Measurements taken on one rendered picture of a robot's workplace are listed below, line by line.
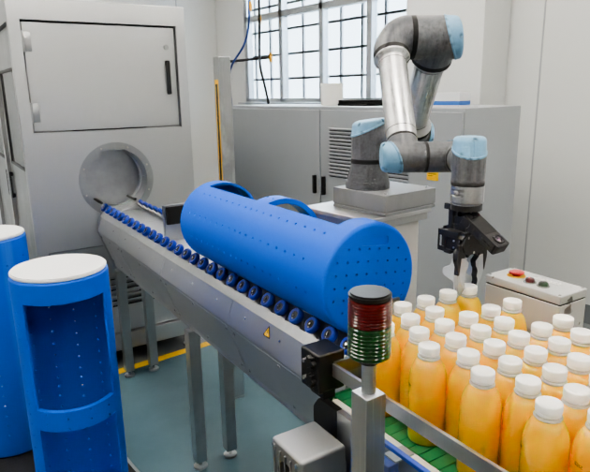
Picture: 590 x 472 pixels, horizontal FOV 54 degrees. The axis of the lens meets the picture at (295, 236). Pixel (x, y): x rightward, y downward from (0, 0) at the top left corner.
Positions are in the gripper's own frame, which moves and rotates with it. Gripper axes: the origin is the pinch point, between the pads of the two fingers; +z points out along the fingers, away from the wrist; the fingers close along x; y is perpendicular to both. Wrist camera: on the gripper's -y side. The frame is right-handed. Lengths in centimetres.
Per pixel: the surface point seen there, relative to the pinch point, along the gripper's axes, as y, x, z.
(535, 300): -12.5, -7.5, 0.7
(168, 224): 143, 21, 8
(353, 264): 16.0, 21.9, -5.9
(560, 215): 135, -247, 37
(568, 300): -18.6, -10.6, -0.5
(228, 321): 68, 30, 24
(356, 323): -27, 56, -14
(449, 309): -2.1, 8.4, 2.7
